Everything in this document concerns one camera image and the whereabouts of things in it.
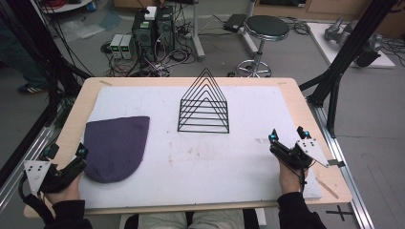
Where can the thin wooden stick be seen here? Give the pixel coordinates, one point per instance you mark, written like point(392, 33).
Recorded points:
point(327, 188)

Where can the person's left leg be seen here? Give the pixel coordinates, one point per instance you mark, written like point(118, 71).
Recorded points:
point(165, 221)

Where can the person's leg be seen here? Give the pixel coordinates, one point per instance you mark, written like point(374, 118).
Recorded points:
point(165, 221)
point(219, 219)
point(19, 54)

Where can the person's right hand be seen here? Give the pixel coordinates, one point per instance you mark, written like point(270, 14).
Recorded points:
point(289, 179)

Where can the black flat box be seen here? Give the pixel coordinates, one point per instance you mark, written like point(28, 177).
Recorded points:
point(235, 23)

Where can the purple knitted beanie hat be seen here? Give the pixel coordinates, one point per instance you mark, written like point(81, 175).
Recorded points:
point(116, 148)

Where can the aluminium rail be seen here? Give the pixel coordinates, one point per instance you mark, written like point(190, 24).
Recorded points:
point(19, 168)
point(344, 165)

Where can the black clip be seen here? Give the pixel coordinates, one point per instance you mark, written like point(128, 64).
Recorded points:
point(336, 163)

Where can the round white table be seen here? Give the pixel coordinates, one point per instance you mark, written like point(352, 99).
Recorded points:
point(67, 5)

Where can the grey metal table leg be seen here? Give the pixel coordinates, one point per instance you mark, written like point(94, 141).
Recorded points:
point(197, 31)

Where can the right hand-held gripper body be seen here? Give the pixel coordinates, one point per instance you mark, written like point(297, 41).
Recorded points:
point(310, 149)

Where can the white platform board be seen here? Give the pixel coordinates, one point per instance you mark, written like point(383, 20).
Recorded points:
point(328, 44)

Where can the white foam mat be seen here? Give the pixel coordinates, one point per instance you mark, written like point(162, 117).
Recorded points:
point(203, 165)

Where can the grey bench power supply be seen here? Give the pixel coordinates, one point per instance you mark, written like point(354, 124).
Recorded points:
point(116, 47)
point(126, 47)

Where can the person's right leg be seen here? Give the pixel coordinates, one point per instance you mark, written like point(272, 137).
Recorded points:
point(219, 219)

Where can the black round stool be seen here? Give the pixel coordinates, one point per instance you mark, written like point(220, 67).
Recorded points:
point(266, 27)

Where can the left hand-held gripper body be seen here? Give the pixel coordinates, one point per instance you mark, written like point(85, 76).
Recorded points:
point(37, 173)

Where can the white box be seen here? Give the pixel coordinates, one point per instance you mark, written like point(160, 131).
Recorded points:
point(151, 12)

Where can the person's left hand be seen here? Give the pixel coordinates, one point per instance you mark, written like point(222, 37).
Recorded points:
point(65, 191)

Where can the black computer tower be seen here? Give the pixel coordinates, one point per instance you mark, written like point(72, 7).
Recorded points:
point(165, 30)
point(144, 36)

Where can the clear plastic sheet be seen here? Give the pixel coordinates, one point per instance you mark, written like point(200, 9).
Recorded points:
point(81, 30)

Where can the black metal frame stand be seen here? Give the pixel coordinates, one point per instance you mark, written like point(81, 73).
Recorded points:
point(350, 47)
point(28, 47)

